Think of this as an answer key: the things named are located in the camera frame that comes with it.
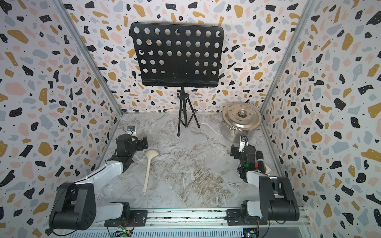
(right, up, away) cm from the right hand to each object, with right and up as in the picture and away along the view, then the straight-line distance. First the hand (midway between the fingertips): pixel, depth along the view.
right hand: (242, 144), depth 91 cm
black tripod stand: (-35, +21, +10) cm, 42 cm away
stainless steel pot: (-2, +4, +18) cm, 18 cm away
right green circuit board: (-2, -41, -20) cm, 45 cm away
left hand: (-63, +5, -3) cm, 63 cm away
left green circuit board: (-64, -41, -19) cm, 79 cm away
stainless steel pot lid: (+2, +18, +6) cm, 19 cm away
